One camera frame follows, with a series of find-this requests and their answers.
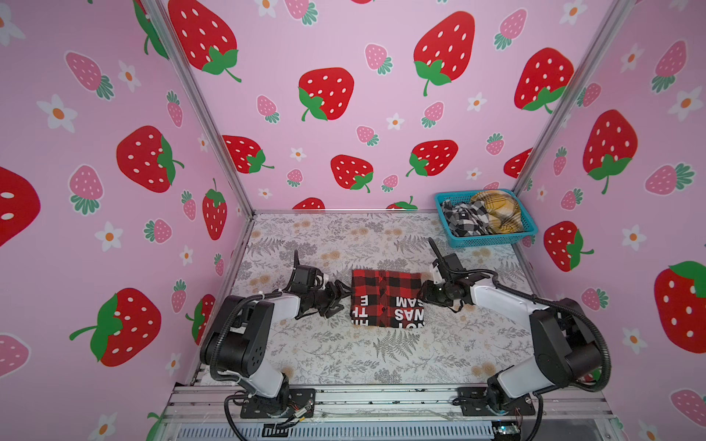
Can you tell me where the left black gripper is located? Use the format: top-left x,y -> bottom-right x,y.
306,279 -> 354,316

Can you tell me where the red black plaid shirt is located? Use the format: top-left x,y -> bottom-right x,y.
350,269 -> 425,329

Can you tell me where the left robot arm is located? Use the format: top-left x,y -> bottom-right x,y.
200,264 -> 352,415

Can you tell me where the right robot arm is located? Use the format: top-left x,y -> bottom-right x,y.
420,254 -> 611,415

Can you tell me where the black white plaid shirt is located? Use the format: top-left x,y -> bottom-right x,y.
441,200 -> 492,238

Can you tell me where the yellow plaid shirt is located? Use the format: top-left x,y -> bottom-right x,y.
471,190 -> 525,234

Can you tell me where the teal plastic basket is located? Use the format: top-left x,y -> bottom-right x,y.
435,189 -> 538,248

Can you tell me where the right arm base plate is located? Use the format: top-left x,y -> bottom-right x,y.
452,387 -> 536,417

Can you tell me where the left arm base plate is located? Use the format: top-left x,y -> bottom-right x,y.
240,388 -> 316,419

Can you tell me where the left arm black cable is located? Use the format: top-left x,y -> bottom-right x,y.
222,392 -> 252,441

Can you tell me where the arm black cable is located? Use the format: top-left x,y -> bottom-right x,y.
526,393 -> 547,441
222,392 -> 252,441

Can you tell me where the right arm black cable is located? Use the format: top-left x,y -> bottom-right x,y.
526,393 -> 547,441

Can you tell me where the aluminium front rail frame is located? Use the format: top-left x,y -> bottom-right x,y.
154,384 -> 627,440

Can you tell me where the left corner aluminium post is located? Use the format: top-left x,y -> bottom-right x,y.
145,0 -> 255,220

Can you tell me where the corner aluminium post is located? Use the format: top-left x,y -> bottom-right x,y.
145,0 -> 255,220
512,0 -> 634,195

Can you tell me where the right corner aluminium post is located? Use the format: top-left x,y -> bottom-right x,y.
512,0 -> 634,195

